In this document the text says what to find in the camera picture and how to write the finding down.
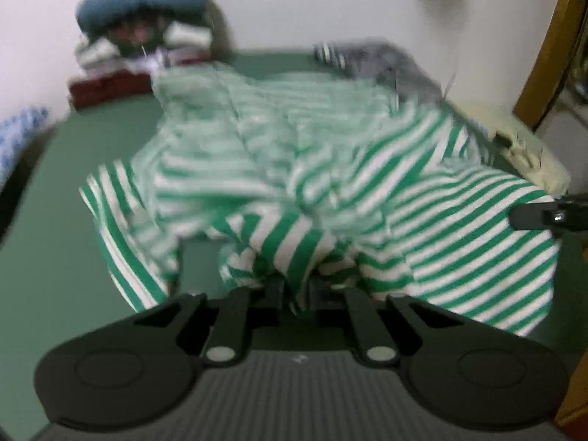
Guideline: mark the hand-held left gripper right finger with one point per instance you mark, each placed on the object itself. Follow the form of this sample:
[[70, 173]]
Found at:
[[317, 298]]

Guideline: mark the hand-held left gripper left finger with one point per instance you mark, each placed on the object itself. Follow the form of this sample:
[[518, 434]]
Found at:
[[273, 296]]

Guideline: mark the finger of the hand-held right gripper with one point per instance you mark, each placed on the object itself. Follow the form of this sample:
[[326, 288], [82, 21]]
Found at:
[[533, 216]]

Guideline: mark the green white striped shirt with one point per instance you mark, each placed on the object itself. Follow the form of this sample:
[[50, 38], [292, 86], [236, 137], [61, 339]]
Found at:
[[321, 170]]

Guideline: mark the small table with pale cloth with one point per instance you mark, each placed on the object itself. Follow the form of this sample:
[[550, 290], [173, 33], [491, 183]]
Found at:
[[528, 156]]

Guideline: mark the grey sweater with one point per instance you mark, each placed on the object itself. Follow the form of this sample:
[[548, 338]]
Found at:
[[390, 66]]

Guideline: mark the green white folded cardigan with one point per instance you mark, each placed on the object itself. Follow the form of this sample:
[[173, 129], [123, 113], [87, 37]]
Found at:
[[183, 34]]

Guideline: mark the blue white checked cloth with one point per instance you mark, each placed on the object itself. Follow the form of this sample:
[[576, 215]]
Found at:
[[18, 142]]

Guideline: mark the blue folded sweater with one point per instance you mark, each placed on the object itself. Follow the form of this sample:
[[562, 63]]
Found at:
[[138, 4]]

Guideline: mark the wooden door frame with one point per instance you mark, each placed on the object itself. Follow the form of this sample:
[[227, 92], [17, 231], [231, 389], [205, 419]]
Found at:
[[551, 46]]

